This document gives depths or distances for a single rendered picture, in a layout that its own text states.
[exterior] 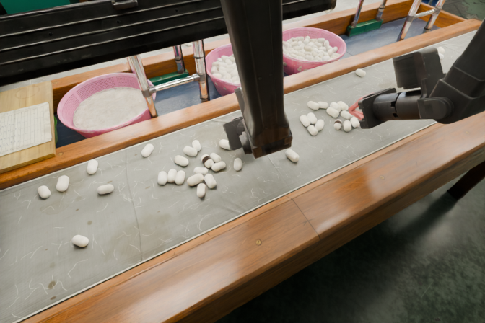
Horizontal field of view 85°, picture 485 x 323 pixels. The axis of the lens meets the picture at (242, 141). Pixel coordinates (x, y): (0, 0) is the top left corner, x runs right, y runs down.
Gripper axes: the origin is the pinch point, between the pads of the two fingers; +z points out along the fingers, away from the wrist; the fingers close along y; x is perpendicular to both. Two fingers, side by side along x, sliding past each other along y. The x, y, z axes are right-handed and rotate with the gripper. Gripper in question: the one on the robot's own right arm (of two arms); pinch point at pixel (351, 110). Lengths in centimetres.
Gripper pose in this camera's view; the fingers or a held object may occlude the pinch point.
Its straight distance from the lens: 72.5
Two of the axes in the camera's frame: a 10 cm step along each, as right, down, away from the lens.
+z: -3.5, -0.5, 9.4
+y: -8.8, 3.5, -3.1
